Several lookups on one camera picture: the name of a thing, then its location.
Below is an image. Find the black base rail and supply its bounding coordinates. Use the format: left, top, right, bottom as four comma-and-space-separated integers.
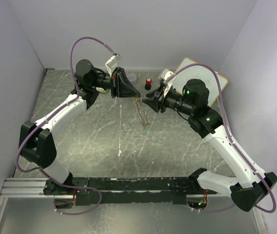
43, 176, 219, 206

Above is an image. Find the purple cable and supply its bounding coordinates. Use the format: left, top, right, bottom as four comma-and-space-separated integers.
15, 36, 119, 193
165, 63, 277, 214

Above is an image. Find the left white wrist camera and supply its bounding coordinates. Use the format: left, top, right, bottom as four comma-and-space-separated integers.
105, 53, 121, 77

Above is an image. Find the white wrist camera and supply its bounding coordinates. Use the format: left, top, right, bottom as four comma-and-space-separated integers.
105, 53, 121, 77
159, 68, 177, 97

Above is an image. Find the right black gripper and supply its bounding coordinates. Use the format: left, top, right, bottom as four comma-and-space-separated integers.
142, 85, 194, 116

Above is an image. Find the clear plastic clip jar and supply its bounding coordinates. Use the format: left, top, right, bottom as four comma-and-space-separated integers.
128, 73, 137, 86

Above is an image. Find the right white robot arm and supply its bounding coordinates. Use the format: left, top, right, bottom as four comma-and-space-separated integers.
142, 79, 277, 212

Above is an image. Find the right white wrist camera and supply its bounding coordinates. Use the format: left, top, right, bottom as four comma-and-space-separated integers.
159, 68, 177, 97

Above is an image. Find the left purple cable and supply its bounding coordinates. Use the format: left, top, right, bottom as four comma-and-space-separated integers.
15, 36, 119, 193

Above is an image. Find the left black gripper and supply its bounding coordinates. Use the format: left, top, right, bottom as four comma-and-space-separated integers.
91, 67, 141, 98

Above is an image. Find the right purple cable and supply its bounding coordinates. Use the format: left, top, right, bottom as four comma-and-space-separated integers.
165, 63, 277, 214

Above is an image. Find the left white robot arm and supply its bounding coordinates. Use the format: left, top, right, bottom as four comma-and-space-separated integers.
17, 59, 141, 195

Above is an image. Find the white framed whiteboard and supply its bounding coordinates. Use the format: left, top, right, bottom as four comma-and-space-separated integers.
173, 57, 228, 107

